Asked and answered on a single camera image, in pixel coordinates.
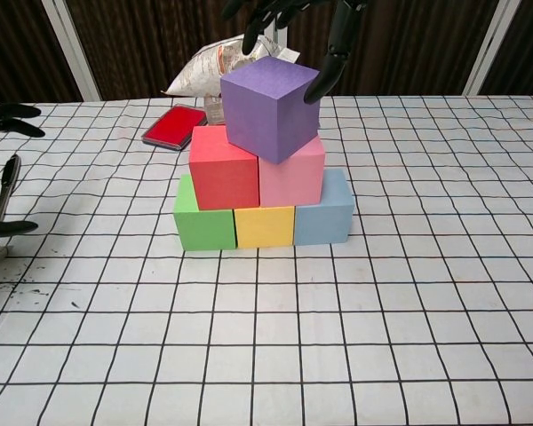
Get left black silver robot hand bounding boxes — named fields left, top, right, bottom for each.
left=0, top=102, right=46, bottom=237

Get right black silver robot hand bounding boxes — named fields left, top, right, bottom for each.
left=221, top=0, right=372, bottom=106

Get purple foam cube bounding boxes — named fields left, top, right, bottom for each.
left=219, top=56, right=321, bottom=165

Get pink foam cube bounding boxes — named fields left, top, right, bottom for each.
left=258, top=135, right=326, bottom=209

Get light blue foam cube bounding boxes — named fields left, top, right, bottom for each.
left=292, top=168, right=355, bottom=247

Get red foam cube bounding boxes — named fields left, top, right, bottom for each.
left=188, top=125, right=262, bottom=212

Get yellow foam cube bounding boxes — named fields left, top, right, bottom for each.
left=234, top=205, right=296, bottom=249

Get green foam cube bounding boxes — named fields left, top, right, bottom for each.
left=172, top=173, right=239, bottom=253

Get clear box red pieces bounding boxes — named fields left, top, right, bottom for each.
left=203, top=93, right=227, bottom=125

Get crumpled white snack bag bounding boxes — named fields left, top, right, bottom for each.
left=161, top=31, right=301, bottom=99

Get red ink pad case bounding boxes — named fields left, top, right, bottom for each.
left=141, top=105, right=208, bottom=152

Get metal ladle black handle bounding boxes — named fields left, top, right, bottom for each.
left=0, top=154, right=22, bottom=267

